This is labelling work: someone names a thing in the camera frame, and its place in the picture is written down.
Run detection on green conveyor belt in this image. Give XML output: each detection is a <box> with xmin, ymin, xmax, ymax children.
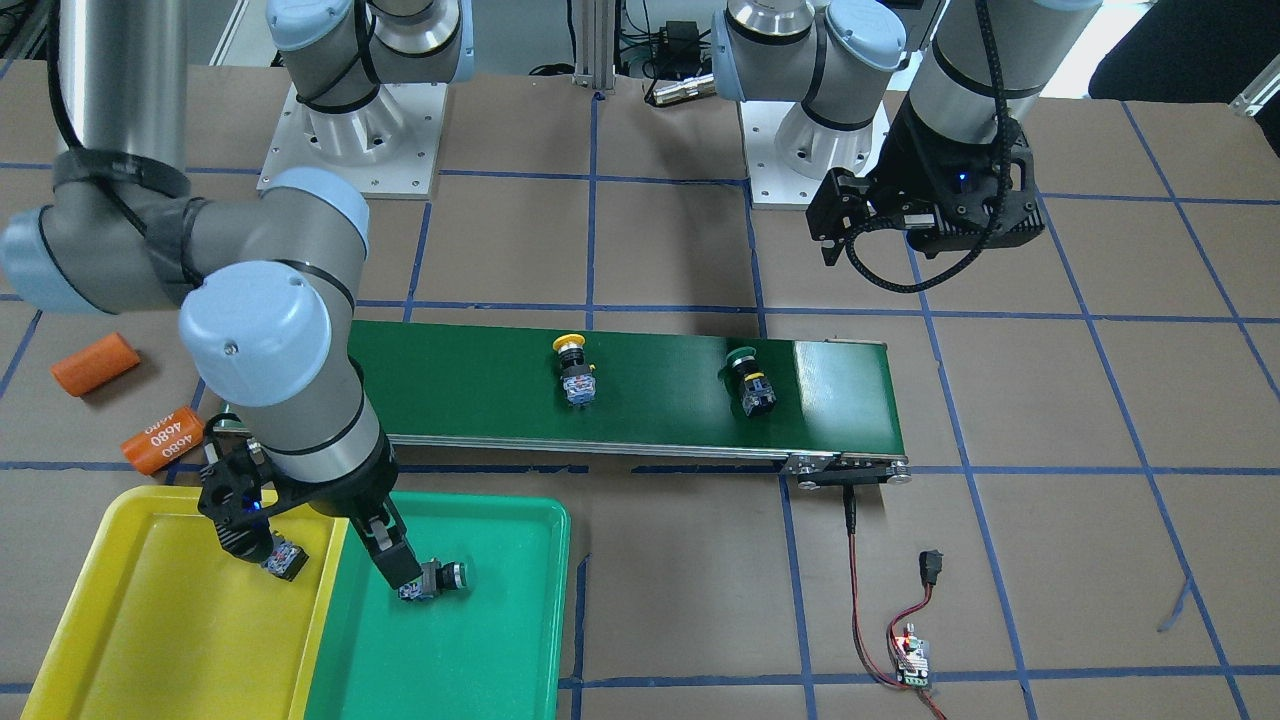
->
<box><xmin>347</xmin><ymin>320</ymin><xmax>910</xmax><ymax>486</ymax></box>

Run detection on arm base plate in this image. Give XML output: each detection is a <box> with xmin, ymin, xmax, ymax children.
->
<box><xmin>739</xmin><ymin>101</ymin><xmax>890</xmax><ymax>210</ymax></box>
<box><xmin>257</xmin><ymin>83</ymin><xmax>451</xmax><ymax>201</ymax></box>

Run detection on green push button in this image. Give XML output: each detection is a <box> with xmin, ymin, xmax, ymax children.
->
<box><xmin>397</xmin><ymin>559</ymin><xmax>468</xmax><ymax>602</ymax></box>
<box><xmin>723</xmin><ymin>346</ymin><xmax>778</xmax><ymax>418</ymax></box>

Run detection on orange cylinder labelled 4680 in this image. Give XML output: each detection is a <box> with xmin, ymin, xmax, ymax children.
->
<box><xmin>120</xmin><ymin>406</ymin><xmax>205</xmax><ymax>475</ymax></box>

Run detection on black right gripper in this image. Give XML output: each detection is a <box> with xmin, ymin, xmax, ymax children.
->
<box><xmin>197</xmin><ymin>436</ymin><xmax>424</xmax><ymax>601</ymax></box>

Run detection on aluminium frame post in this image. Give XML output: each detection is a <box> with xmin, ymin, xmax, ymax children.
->
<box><xmin>570</xmin><ymin>0</ymin><xmax>620</xmax><ymax>95</ymax></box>

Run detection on plain orange cylinder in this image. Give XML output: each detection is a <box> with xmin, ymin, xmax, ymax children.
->
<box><xmin>50</xmin><ymin>332</ymin><xmax>141</xmax><ymax>398</ymax></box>

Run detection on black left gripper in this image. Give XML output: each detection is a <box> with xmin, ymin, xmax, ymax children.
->
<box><xmin>805</xmin><ymin>105</ymin><xmax>1000</xmax><ymax>266</ymax></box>

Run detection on green plastic tray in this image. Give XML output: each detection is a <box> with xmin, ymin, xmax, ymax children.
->
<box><xmin>305</xmin><ymin>492</ymin><xmax>571</xmax><ymax>719</ymax></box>

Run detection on small green circuit board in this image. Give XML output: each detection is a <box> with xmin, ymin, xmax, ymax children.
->
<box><xmin>890</xmin><ymin>623</ymin><xmax>933</xmax><ymax>691</ymax></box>

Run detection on yellow push button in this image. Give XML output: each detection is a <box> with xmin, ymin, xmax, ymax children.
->
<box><xmin>260</xmin><ymin>534</ymin><xmax>308</xmax><ymax>582</ymax></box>
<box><xmin>552</xmin><ymin>333</ymin><xmax>596</xmax><ymax>407</ymax></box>

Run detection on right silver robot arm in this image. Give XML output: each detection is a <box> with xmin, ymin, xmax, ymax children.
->
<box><xmin>3</xmin><ymin>1</ymin><xmax>467</xmax><ymax>602</ymax></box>

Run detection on yellow plastic tray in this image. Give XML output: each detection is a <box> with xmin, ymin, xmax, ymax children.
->
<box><xmin>22</xmin><ymin>486</ymin><xmax>348</xmax><ymax>719</ymax></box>

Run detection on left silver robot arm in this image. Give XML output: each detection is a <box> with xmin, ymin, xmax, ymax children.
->
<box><xmin>710</xmin><ymin>1</ymin><xmax>1100</xmax><ymax>265</ymax></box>

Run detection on red black power cable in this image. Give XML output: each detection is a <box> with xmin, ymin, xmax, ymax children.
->
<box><xmin>844</xmin><ymin>486</ymin><xmax>951</xmax><ymax>720</ymax></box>

